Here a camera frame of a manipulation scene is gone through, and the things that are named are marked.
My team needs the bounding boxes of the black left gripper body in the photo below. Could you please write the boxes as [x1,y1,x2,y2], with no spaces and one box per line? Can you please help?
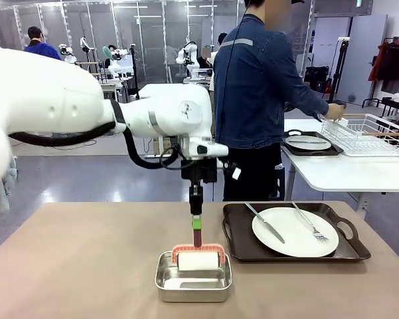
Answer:
[181,158,218,189]

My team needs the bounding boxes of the orange lint roller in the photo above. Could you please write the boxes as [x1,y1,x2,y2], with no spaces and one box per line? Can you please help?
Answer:
[171,229,226,272]

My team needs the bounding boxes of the white dinner plate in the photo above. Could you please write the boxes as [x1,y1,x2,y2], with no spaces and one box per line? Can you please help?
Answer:
[251,206,340,259]
[285,134,333,150]

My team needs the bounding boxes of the person's right forearm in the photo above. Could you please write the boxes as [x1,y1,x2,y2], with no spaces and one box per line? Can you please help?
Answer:
[297,84,330,118]

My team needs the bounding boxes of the person's right hand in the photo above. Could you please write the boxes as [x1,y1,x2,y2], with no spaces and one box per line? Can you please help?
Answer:
[325,102,347,122]

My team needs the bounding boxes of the black serving tray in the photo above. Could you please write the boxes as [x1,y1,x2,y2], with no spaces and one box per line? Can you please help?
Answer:
[221,201,372,263]
[281,130,345,157]

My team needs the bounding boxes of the square stainless steel tray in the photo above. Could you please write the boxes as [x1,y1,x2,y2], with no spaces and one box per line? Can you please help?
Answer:
[154,251,234,303]

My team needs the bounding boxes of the person in denim jacket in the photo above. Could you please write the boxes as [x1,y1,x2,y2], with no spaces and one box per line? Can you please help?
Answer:
[212,0,333,202]

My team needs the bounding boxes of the white background table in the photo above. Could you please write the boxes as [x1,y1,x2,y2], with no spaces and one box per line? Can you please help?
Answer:
[136,82,202,101]

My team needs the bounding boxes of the background person blurred face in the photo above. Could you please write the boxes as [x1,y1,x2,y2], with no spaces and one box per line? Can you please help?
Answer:
[198,46,216,72]

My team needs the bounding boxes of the silver fork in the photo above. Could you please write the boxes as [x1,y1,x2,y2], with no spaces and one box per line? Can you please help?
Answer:
[291,201,329,243]

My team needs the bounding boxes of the white side table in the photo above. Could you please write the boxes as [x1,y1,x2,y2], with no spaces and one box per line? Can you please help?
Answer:
[281,118,399,220]

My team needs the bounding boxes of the black bags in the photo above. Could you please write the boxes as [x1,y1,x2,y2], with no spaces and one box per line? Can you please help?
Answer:
[304,65,330,93]

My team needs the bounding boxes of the black tripod stand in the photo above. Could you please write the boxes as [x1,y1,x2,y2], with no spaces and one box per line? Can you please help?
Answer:
[330,37,350,102]

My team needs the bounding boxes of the grey puffer jacket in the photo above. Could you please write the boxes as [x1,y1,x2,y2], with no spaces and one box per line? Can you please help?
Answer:
[0,155,19,215]

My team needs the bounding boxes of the white partition panel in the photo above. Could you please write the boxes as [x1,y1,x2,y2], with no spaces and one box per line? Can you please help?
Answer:
[313,15,389,100]

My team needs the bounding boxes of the person in blue shirt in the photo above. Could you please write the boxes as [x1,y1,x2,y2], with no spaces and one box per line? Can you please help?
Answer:
[23,26,62,61]

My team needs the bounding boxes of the black utility cart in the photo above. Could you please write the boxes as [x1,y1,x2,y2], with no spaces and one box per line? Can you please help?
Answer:
[381,96,399,130]

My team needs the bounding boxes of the reddish hanging garment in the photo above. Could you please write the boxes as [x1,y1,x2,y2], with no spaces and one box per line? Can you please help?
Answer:
[368,41,390,82]

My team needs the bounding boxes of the black hanging garment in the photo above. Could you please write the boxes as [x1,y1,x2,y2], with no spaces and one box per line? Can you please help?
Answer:
[381,38,399,94]

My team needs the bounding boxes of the black headset cable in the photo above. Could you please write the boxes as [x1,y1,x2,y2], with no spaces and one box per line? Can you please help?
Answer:
[224,0,250,112]

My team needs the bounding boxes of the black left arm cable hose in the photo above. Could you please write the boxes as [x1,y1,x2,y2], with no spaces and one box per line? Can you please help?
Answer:
[9,120,184,171]

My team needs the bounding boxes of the white wire dish rack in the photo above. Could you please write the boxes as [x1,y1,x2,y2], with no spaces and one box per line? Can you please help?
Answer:
[320,112,399,158]

